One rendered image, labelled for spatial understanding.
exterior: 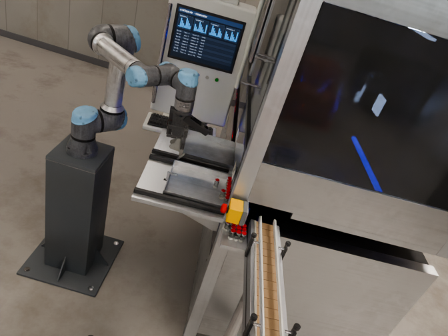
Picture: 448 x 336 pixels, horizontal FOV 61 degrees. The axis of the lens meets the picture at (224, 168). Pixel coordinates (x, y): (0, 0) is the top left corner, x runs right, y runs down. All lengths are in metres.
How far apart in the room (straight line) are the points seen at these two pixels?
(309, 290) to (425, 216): 0.62
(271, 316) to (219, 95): 1.51
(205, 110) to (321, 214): 1.18
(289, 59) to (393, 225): 0.83
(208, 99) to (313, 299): 1.32
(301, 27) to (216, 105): 1.29
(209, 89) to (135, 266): 1.21
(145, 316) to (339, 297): 1.07
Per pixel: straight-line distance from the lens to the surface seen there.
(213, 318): 2.11
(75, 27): 5.28
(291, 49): 1.29
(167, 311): 2.38
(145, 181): 1.74
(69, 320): 2.31
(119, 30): 1.78
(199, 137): 2.16
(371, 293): 2.00
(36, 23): 5.52
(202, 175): 1.86
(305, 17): 1.27
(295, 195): 1.54
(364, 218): 1.67
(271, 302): 1.35
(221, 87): 2.42
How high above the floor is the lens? 1.92
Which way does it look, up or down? 32 degrees down
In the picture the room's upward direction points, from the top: 18 degrees clockwise
